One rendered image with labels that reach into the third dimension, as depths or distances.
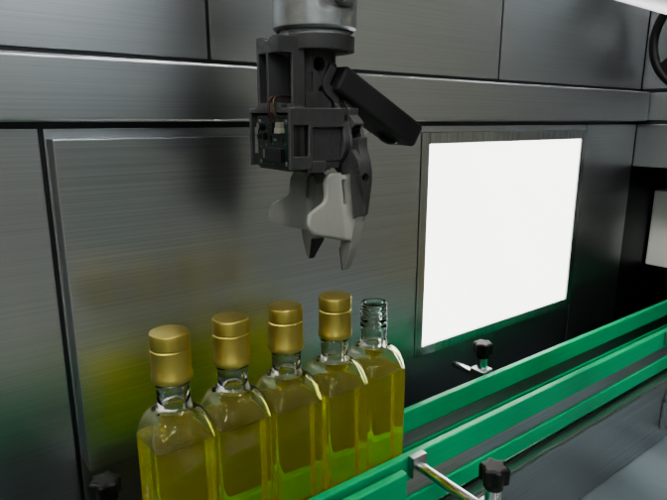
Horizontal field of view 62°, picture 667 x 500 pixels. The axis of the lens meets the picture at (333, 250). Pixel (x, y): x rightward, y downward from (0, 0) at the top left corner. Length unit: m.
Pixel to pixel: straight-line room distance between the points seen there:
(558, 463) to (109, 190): 0.71
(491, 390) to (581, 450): 0.17
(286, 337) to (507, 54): 0.63
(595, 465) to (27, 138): 0.91
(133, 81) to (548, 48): 0.73
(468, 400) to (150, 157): 0.55
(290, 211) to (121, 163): 0.17
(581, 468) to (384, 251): 0.47
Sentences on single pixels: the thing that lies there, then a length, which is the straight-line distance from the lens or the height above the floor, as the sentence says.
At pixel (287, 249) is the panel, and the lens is 0.67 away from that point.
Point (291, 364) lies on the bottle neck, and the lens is 0.55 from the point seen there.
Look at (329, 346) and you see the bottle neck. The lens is 0.58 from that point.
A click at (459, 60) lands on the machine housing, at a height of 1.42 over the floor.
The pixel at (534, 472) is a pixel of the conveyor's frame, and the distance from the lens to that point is 0.88.
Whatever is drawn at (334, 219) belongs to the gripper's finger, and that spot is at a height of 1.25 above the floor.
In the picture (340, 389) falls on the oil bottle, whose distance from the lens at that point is 0.58.
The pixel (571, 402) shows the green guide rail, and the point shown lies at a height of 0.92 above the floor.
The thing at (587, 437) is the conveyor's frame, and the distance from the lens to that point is 0.98.
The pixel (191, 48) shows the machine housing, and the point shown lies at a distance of 0.64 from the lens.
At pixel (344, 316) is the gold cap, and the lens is 0.56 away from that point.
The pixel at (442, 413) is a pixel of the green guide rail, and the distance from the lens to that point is 0.82.
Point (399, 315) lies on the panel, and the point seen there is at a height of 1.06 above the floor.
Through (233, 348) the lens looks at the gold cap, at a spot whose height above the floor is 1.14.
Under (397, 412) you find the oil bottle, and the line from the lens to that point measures 0.66.
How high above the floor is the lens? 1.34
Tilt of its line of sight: 13 degrees down
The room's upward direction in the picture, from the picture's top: straight up
